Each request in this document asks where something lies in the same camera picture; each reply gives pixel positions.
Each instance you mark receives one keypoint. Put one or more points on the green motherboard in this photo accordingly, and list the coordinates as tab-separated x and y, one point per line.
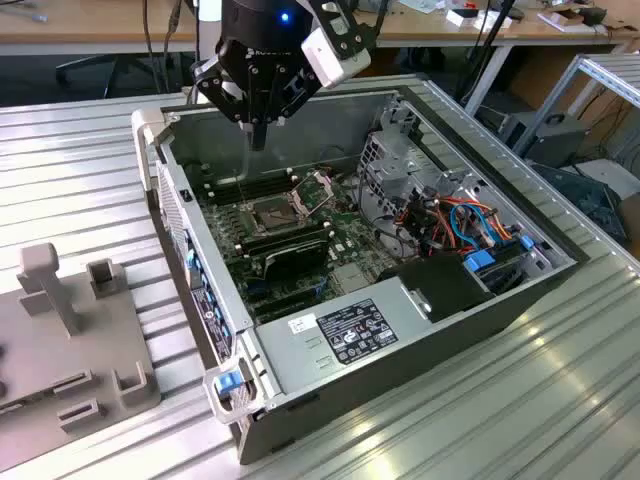
350	235

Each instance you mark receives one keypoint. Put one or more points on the small blue plastic tab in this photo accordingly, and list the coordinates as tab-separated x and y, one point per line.
526	243

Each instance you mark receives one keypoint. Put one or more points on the wooden desk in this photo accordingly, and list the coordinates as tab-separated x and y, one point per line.
525	36
75	25

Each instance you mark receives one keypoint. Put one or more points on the blue case latch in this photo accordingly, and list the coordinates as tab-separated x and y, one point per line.
227	384

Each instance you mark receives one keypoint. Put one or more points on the metal locking lever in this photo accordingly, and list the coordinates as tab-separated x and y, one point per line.
240	187

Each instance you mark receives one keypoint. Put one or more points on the grey open PC case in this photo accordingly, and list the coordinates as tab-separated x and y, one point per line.
500	320

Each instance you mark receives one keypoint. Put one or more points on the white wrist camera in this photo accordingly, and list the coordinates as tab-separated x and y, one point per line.
330	60

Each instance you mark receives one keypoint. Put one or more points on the black camera bracket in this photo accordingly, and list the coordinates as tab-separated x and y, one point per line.
357	37

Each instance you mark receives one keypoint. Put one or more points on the open cardboard box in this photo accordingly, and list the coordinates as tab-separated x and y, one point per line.
560	20

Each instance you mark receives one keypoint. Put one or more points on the small white box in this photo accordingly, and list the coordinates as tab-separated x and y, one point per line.
462	17

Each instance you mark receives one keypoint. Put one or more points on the green RAM stick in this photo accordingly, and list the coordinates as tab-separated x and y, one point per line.
37	398

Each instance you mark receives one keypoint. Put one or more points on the silver power supply unit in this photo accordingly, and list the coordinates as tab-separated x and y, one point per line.
300	360

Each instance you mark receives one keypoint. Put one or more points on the grey parts rack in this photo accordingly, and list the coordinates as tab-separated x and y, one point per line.
30	340

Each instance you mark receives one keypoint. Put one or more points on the small black desk object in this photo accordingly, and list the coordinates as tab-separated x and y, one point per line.
595	16

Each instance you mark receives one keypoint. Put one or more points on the black RAM slot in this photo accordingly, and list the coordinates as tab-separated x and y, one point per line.
260	182
260	176
260	238
260	188
260	194
270	246

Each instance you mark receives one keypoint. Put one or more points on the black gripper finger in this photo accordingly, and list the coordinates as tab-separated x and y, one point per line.
215	82
297	95

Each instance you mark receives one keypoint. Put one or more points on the brown cardboard box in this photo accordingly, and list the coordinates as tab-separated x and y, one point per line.
631	220

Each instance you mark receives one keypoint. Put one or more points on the aluminium frame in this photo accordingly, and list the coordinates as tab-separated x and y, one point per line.
600	70

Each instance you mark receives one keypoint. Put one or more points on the black office chair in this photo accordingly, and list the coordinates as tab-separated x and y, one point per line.
115	65

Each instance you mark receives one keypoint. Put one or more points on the silver drive cage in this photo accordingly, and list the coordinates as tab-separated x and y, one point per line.
405	170

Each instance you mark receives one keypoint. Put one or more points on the dark panel with fan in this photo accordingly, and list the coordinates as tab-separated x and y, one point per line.
575	190

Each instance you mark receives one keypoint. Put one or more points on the blue disk carrier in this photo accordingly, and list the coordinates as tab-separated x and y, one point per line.
480	262

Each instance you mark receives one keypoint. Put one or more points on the CPU socket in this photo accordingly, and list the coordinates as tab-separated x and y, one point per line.
272	217

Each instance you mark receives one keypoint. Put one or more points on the silver chipset heatsink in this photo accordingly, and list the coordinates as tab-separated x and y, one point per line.
350	277

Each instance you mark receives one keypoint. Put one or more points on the black expansion slot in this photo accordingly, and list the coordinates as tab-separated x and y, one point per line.
285	295
290	310

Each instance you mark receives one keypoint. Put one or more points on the black expansion card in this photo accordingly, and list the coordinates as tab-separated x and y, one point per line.
295	257

